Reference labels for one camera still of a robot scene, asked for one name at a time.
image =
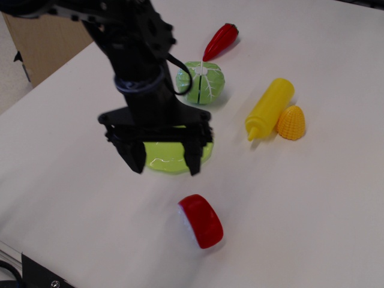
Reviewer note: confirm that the green plastic plate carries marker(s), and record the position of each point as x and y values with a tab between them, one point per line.
165	152

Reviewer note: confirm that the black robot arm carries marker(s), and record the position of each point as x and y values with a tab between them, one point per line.
137	42

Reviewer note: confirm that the brown cardboard box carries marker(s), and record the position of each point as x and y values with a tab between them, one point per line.
46	43

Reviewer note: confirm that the yellow toy corn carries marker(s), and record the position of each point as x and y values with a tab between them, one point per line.
291	124

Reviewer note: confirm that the green toy cabbage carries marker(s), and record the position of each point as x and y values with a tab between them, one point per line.
207	79

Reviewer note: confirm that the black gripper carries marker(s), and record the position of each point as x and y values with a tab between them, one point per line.
154	114

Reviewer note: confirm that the aluminium table frame rail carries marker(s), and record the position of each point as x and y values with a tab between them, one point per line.
11	256

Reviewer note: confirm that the red toy sushi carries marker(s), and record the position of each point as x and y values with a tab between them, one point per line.
202	220

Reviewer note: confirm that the yellow mustard bottle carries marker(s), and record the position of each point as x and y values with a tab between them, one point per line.
265	114

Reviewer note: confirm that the black metal corner bracket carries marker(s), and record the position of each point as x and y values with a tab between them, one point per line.
36	275

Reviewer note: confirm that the red toy chili pepper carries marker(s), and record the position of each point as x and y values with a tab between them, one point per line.
222	39

